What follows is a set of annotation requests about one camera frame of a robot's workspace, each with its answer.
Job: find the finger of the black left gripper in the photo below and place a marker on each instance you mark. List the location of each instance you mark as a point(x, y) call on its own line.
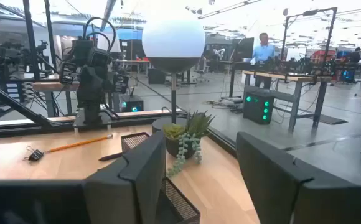
point(121, 83)
point(68, 73)

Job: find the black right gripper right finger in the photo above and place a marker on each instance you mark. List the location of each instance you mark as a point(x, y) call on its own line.
point(270, 186)

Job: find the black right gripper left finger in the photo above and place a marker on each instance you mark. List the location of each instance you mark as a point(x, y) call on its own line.
point(130, 193)

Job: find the black pen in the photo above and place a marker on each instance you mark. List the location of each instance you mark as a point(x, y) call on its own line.
point(110, 156)

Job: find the orange pencil with eraser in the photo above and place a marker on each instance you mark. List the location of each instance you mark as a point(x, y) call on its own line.
point(77, 143)

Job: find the black binder clip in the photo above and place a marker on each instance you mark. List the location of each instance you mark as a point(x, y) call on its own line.
point(36, 155)

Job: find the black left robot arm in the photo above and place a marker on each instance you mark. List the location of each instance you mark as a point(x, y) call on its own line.
point(88, 110)

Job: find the black mesh desk organizer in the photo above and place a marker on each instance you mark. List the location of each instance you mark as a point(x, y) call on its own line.
point(134, 141)

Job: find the wooden workbench with grey legs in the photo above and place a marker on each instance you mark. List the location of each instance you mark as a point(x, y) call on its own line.
point(292, 77)
point(53, 86)

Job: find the black computer with blue light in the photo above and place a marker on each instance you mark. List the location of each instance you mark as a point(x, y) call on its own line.
point(132, 104)

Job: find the white globe table lamp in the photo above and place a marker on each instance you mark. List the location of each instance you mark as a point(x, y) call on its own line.
point(172, 37)

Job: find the black computer with green lights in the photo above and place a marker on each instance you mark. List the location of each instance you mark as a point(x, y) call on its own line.
point(256, 109)

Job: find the black monitor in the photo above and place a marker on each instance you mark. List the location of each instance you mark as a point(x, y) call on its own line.
point(244, 48)

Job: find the person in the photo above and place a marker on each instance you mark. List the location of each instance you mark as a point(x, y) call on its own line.
point(263, 51)
point(355, 56)

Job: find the red tool cabinet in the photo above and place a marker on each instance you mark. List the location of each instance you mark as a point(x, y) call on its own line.
point(322, 57)

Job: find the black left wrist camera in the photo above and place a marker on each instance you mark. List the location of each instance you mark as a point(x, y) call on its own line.
point(100, 57)

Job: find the black station frame post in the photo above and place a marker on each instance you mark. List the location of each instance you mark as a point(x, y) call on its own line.
point(31, 37)

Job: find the black station frame strut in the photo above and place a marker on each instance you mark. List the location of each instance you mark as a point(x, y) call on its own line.
point(15, 104)

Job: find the black table edge rail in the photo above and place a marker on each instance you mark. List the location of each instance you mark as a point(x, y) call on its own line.
point(28, 130)

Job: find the black metal camera rig frame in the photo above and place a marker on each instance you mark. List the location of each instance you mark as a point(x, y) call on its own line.
point(310, 12)

